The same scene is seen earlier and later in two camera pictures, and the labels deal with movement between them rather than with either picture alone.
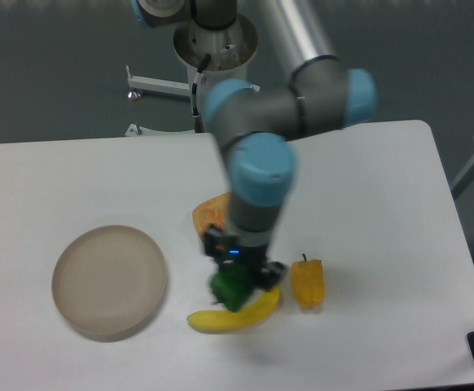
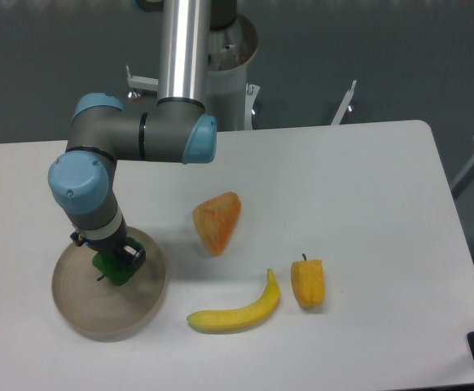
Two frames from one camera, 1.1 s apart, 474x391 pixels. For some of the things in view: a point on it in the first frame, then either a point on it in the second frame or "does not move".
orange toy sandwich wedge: [214, 211] does not move
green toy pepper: [230, 283] -> [114, 266]
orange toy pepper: [308, 281] does not move
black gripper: [264, 273] -> [114, 244]
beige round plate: [108, 282] does not move
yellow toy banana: [224, 321] does not move
